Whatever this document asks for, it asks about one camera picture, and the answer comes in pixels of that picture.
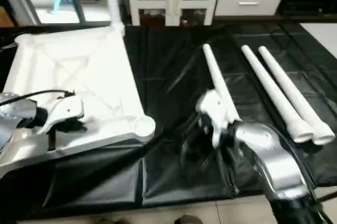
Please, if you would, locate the white plastic table leg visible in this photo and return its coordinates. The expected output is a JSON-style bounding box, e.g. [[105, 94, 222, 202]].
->
[[201, 44, 241, 123], [102, 0, 126, 36], [241, 45, 315, 145], [257, 46, 336, 146]]

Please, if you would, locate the white plastic table top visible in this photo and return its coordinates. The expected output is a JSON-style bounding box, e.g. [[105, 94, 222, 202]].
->
[[2, 24, 157, 155]]

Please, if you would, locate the black work mat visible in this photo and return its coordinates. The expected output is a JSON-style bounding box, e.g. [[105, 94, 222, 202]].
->
[[0, 22, 337, 217]]

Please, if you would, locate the black right robot foot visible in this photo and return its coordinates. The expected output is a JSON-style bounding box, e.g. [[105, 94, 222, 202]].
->
[[173, 215, 204, 224]]

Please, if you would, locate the black robot foot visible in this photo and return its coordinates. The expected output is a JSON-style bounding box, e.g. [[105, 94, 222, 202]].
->
[[96, 217, 122, 224], [173, 215, 204, 224]]

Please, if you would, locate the black left robot foot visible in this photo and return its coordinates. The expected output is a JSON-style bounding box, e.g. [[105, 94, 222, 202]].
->
[[96, 217, 122, 224]]

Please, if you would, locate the white flat board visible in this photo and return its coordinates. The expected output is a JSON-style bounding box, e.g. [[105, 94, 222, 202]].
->
[[300, 22, 337, 59]]

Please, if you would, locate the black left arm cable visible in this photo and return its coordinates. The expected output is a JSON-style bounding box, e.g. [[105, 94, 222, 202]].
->
[[0, 89, 76, 107]]

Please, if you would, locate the white drawer unit with handle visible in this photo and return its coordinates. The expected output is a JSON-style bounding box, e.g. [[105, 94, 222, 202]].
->
[[214, 0, 285, 17]]

